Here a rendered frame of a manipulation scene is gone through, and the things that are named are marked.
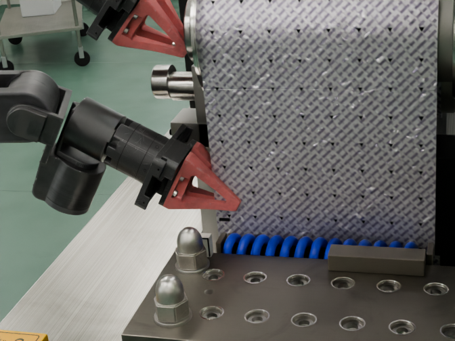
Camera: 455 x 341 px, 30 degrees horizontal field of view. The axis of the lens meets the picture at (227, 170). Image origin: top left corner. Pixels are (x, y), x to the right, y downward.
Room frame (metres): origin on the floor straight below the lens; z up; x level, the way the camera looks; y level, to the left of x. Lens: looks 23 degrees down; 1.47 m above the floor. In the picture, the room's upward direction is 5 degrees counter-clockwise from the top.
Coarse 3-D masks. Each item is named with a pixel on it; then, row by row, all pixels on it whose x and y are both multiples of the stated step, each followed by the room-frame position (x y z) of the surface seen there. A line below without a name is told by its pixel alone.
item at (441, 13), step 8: (440, 0) 0.79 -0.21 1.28; (448, 0) 0.79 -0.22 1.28; (440, 8) 0.78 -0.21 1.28; (448, 8) 0.78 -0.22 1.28; (440, 16) 0.78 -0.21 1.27; (448, 16) 0.78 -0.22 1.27; (440, 24) 0.78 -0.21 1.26; (448, 24) 0.78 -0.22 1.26; (440, 32) 0.78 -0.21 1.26; (448, 32) 0.77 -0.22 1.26; (440, 40) 0.78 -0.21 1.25; (448, 40) 0.77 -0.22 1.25; (440, 48) 0.78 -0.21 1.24; (448, 48) 0.78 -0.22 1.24; (440, 56) 0.78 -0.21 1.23; (448, 56) 0.78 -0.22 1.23; (440, 64) 0.78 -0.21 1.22; (448, 64) 0.78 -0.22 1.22; (440, 72) 0.79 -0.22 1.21; (448, 72) 0.79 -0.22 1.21; (440, 80) 0.80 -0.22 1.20; (448, 80) 0.80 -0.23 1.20
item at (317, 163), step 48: (240, 96) 0.83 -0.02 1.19; (288, 96) 0.81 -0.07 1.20; (336, 96) 0.80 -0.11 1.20; (384, 96) 0.79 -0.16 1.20; (432, 96) 0.77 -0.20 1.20; (240, 144) 0.83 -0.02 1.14; (288, 144) 0.82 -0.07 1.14; (336, 144) 0.80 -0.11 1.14; (384, 144) 0.79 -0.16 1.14; (432, 144) 0.77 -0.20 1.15; (240, 192) 0.83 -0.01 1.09; (288, 192) 0.82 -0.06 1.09; (336, 192) 0.80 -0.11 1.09; (384, 192) 0.79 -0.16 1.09; (432, 192) 0.77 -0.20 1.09; (384, 240) 0.79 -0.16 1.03; (432, 240) 0.77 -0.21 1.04
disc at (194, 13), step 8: (192, 0) 0.85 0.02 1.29; (192, 8) 0.84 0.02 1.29; (192, 16) 0.84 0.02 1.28; (192, 24) 0.83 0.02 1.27; (192, 32) 0.83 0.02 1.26; (192, 40) 0.83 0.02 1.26; (192, 48) 0.83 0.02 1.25; (200, 64) 0.84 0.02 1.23; (200, 72) 0.84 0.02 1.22; (200, 80) 0.84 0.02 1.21
